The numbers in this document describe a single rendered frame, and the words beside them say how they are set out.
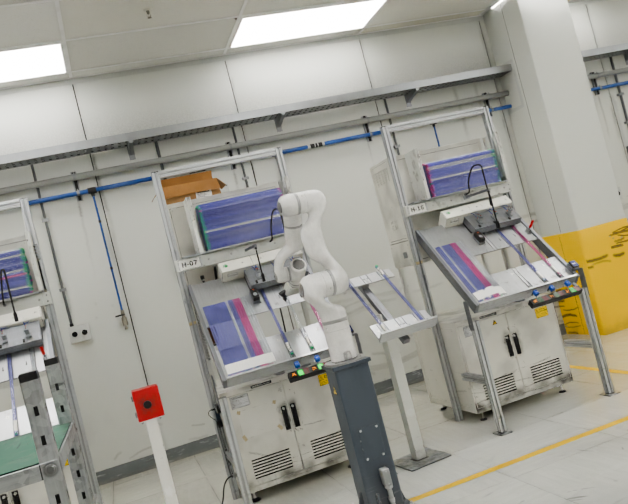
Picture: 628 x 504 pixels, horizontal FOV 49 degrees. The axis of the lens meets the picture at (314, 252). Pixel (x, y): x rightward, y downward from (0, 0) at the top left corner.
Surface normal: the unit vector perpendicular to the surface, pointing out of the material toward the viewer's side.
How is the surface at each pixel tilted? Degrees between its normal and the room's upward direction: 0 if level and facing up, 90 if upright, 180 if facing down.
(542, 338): 90
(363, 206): 90
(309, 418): 90
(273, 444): 90
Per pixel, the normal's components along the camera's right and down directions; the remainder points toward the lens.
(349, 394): 0.28, -0.09
